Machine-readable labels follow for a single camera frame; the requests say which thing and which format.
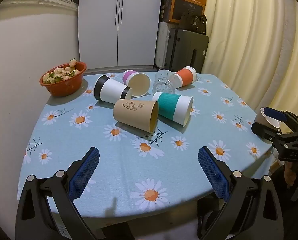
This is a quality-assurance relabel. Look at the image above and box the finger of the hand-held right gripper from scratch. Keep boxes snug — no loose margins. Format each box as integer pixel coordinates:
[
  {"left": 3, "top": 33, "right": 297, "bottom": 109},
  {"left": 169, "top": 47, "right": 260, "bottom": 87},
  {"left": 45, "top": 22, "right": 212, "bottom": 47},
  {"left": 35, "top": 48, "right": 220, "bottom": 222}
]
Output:
[
  {"left": 251, "top": 122, "right": 283, "bottom": 142},
  {"left": 263, "top": 107, "right": 298, "bottom": 133}
]

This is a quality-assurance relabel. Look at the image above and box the clear glass cup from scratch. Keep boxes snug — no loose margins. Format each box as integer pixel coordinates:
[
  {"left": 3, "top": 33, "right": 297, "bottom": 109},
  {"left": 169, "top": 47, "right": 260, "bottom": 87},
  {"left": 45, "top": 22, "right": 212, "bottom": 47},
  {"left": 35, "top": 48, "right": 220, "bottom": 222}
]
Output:
[{"left": 153, "top": 69, "right": 176, "bottom": 95}]

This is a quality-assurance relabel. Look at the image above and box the teal and white paper cup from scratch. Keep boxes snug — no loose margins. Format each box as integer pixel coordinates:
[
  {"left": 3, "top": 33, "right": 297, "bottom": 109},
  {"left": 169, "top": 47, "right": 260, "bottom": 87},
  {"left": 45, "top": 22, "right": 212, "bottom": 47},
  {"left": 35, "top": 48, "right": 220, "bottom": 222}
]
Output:
[{"left": 153, "top": 92, "right": 194, "bottom": 127}]

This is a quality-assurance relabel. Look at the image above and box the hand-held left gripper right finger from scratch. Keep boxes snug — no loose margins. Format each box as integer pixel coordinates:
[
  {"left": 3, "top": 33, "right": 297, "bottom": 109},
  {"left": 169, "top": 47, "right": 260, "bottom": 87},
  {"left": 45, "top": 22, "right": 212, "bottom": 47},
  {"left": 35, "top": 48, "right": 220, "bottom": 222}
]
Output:
[{"left": 198, "top": 146, "right": 284, "bottom": 240}]

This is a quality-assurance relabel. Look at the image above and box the grey paper cup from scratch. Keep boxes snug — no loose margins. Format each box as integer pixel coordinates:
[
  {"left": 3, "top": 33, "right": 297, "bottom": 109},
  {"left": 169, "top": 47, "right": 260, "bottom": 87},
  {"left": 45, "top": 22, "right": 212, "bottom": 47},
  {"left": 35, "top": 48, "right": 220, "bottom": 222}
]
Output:
[{"left": 254, "top": 107, "right": 281, "bottom": 133}]

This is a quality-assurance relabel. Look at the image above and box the orange and white paper cup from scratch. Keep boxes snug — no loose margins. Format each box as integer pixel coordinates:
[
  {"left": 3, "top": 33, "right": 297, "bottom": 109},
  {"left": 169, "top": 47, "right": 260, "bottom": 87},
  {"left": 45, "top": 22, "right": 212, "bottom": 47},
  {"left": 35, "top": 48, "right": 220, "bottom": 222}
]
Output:
[{"left": 169, "top": 66, "right": 198, "bottom": 88}]

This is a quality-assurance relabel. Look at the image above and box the blue daisy print tablecloth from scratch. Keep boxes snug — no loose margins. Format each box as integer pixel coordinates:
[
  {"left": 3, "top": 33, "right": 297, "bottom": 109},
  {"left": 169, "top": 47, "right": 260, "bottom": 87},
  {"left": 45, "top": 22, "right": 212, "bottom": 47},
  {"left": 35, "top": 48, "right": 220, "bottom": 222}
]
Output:
[{"left": 18, "top": 72, "right": 276, "bottom": 218}]

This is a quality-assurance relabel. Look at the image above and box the pile of pale strawberries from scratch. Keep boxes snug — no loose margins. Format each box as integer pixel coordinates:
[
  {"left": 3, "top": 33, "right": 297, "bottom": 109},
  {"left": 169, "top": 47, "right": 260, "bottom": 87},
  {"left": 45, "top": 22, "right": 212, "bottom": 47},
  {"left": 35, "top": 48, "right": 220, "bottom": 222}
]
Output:
[{"left": 43, "top": 58, "right": 82, "bottom": 84}]

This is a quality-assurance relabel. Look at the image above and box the dark grey suitcase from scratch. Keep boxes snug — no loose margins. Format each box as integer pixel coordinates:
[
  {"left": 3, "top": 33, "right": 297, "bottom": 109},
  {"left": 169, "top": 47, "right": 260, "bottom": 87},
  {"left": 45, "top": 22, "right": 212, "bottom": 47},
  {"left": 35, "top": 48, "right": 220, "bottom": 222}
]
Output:
[{"left": 164, "top": 27, "right": 210, "bottom": 73}]

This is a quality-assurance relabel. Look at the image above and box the brown kraft paper cup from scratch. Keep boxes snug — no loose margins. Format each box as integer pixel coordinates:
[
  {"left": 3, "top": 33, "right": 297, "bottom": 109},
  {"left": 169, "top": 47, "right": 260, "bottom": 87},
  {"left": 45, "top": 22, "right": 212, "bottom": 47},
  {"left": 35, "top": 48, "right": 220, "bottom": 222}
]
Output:
[{"left": 113, "top": 99, "right": 159, "bottom": 134}]

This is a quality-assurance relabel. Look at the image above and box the white refrigerator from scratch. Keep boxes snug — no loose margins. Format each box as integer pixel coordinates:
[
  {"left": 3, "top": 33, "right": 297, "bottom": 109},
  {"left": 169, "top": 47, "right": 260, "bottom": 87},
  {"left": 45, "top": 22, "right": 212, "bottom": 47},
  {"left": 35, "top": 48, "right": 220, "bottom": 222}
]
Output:
[{"left": 78, "top": 0, "right": 163, "bottom": 72}]

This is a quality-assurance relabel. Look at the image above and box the person's right hand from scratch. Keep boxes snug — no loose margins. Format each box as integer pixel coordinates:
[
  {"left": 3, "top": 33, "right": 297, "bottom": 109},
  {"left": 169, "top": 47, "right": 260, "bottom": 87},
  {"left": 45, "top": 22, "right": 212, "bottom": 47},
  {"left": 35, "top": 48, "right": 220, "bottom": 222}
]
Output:
[{"left": 284, "top": 160, "right": 298, "bottom": 188}]

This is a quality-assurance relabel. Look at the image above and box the white suitcase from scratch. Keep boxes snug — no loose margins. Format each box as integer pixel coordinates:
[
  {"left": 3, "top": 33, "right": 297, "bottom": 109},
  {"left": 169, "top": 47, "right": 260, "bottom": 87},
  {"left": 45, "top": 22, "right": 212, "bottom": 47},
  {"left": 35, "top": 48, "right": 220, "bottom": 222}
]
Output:
[{"left": 154, "top": 21, "right": 173, "bottom": 69}]

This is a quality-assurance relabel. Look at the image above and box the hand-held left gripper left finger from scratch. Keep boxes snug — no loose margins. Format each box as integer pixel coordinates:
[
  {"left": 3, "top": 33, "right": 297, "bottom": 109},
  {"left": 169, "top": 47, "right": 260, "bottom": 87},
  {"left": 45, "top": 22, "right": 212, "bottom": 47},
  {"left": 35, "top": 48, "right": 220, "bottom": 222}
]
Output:
[{"left": 15, "top": 147, "right": 100, "bottom": 240}]

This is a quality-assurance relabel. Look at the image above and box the cream curtain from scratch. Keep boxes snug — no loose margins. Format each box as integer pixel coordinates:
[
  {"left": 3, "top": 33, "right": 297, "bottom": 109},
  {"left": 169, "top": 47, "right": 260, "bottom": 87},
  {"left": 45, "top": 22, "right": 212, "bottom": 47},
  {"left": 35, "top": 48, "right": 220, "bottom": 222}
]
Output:
[{"left": 194, "top": 0, "right": 298, "bottom": 135}]

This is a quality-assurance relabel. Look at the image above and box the red plastic bowl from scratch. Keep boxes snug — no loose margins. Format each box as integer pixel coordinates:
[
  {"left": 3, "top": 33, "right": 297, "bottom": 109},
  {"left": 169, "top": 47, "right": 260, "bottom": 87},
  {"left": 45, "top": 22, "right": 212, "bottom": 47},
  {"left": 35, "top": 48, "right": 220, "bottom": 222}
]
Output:
[{"left": 40, "top": 62, "right": 87, "bottom": 97}]

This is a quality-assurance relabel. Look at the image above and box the black and white paper cup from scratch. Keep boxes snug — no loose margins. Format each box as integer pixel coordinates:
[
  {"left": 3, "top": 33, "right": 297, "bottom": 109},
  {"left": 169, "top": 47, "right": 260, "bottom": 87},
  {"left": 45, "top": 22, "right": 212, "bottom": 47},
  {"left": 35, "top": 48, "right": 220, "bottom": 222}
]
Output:
[{"left": 94, "top": 75, "right": 132, "bottom": 105}]

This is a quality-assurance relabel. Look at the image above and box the pink white paper cup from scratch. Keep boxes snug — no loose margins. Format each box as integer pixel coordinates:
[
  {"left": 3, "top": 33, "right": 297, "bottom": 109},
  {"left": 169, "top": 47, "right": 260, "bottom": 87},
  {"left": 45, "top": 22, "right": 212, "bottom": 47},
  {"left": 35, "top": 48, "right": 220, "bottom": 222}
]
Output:
[{"left": 122, "top": 70, "right": 151, "bottom": 97}]

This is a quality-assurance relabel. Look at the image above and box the black bag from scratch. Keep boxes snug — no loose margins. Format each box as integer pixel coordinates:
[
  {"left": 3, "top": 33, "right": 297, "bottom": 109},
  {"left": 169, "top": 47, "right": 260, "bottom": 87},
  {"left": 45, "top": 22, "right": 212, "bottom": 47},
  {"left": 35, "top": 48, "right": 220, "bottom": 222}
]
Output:
[{"left": 180, "top": 11, "right": 207, "bottom": 34}]

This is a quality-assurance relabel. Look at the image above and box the orange and black cardboard box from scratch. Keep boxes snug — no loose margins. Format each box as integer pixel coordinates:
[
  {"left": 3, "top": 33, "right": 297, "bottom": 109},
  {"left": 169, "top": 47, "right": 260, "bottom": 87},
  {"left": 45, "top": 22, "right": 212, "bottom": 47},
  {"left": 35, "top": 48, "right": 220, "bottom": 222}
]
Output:
[{"left": 168, "top": 0, "right": 208, "bottom": 24}]

